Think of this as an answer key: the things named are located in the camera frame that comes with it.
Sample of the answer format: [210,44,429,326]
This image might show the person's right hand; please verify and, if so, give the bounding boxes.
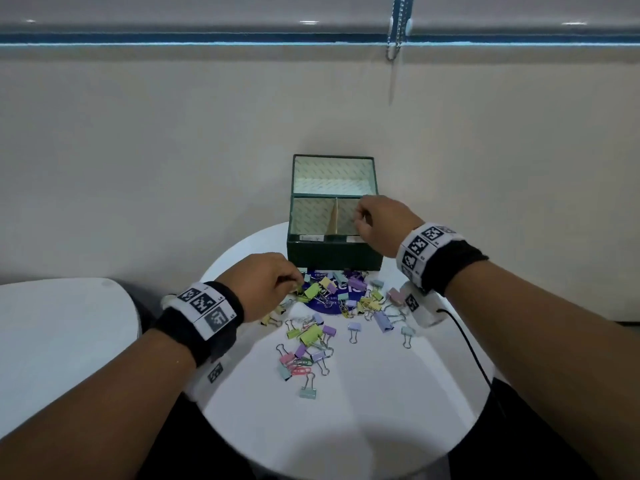
[353,195,426,258]

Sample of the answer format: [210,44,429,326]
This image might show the person's left hand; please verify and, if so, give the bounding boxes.
[215,252,305,325]

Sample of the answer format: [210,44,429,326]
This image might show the person's left forearm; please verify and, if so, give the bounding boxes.
[0,329,199,480]

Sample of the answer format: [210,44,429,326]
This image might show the person's right forearm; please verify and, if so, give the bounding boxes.
[444,260,640,480]

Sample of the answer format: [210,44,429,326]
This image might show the blue round printed disc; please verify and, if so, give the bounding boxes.
[298,268,373,312]

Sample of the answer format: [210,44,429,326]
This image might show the dark green open box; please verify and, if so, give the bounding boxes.
[287,154,384,273]

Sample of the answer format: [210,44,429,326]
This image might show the pile of pastel binder clips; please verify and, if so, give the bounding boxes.
[260,269,418,400]

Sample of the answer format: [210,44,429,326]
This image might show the black marker-tagged left wristband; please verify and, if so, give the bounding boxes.
[152,281,246,368]

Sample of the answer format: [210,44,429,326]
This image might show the black marker-tagged wristband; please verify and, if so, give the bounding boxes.
[152,281,246,368]
[396,223,490,297]

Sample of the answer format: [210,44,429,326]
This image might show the black marker-tagged right wristband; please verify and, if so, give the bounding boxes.
[396,223,490,297]

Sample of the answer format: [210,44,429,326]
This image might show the white round stool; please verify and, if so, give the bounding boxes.
[0,278,144,440]

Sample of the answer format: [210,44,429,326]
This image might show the person's black trousers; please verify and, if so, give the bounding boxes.
[135,377,603,480]

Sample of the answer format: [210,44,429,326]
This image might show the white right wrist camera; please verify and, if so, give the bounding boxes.
[400,282,452,329]

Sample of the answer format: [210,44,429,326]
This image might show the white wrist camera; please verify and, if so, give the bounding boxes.
[400,282,452,329]
[184,361,227,401]

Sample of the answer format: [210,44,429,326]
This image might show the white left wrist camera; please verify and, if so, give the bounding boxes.
[184,361,227,401]

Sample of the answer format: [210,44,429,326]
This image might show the black cable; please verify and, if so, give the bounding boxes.
[434,308,503,400]

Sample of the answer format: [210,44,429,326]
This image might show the metal bead blind chain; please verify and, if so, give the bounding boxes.
[385,0,416,62]

